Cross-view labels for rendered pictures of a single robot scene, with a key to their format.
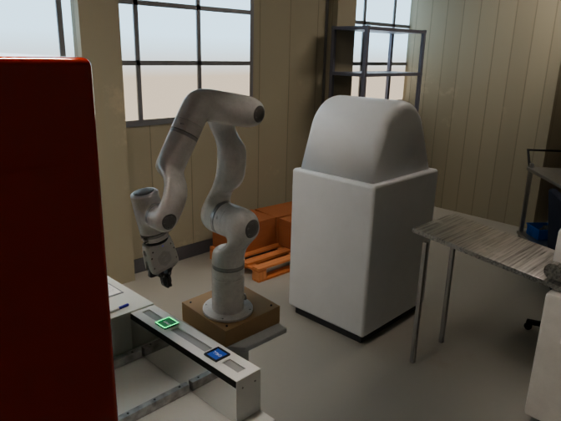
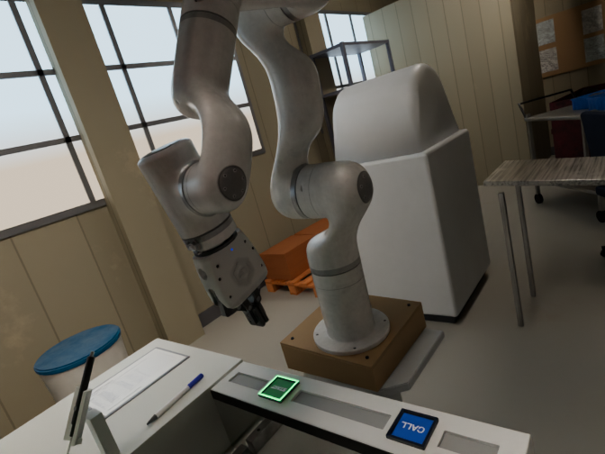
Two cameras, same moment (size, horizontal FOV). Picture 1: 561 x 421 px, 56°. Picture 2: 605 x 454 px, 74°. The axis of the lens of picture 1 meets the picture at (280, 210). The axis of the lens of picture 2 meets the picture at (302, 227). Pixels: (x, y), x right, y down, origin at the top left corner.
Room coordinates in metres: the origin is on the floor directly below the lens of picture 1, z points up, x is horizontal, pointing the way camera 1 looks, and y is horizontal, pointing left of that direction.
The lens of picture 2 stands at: (0.92, 0.26, 1.40)
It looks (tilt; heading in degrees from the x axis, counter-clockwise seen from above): 14 degrees down; 358
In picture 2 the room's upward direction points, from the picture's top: 16 degrees counter-clockwise
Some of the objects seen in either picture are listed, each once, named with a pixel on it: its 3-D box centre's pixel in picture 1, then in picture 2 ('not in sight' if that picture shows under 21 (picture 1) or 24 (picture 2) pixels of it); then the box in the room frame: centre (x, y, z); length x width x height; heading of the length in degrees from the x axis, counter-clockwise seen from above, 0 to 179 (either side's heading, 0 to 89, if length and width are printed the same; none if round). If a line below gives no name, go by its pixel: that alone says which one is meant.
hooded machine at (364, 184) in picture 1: (365, 210); (410, 191); (3.57, -0.59, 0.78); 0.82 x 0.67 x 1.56; 136
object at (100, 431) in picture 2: not in sight; (86, 429); (1.51, 0.67, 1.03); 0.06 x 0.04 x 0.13; 136
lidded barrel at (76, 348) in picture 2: not in sight; (96, 386); (3.11, 1.62, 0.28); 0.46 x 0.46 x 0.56
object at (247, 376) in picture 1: (190, 357); (346, 440); (1.48, 0.28, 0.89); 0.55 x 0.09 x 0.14; 46
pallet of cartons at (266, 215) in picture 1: (276, 237); (322, 252); (4.61, 0.03, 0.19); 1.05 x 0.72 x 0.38; 135
